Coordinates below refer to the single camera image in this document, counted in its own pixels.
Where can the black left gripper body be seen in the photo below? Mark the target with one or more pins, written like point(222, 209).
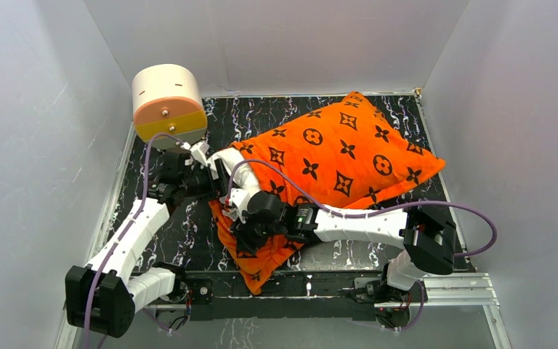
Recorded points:
point(218, 174)

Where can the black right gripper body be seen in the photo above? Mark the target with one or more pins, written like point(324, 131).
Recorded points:
point(256, 232)

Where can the white pillow insert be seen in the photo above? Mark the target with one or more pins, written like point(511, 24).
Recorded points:
point(244, 177)

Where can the orange patterned pillowcase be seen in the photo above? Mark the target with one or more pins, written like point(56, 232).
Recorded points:
point(345, 155)

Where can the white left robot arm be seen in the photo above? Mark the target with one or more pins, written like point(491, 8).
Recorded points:
point(103, 296)

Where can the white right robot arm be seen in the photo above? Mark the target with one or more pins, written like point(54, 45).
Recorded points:
point(426, 238)

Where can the cream drum with orange face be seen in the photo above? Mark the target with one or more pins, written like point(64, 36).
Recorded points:
point(167, 106)

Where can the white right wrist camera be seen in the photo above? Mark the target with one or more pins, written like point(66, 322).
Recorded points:
point(236, 204)

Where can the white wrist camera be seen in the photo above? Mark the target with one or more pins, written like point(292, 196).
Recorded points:
point(199, 151)
point(236, 204)

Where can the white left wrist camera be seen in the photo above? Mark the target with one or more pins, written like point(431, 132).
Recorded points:
point(199, 151)

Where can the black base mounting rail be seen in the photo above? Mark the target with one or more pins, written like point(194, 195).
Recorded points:
point(308, 291)

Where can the aluminium frame rail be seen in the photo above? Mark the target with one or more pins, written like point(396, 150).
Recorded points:
point(465, 289)

